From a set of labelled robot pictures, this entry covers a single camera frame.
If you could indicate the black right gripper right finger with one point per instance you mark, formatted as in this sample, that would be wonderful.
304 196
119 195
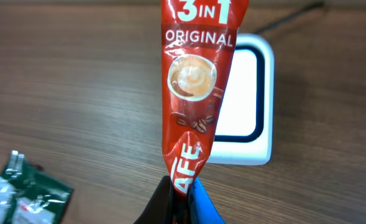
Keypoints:
202 210

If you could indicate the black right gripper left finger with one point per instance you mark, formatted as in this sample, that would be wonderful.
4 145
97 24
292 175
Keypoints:
159 208

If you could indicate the green 3M gloves package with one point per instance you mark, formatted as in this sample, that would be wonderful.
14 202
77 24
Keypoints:
30 196

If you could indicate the red Nescafe coffee stick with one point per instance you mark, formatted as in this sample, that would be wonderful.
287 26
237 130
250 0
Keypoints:
198 42

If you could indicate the white barcode scanner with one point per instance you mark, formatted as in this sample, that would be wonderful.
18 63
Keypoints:
245 126

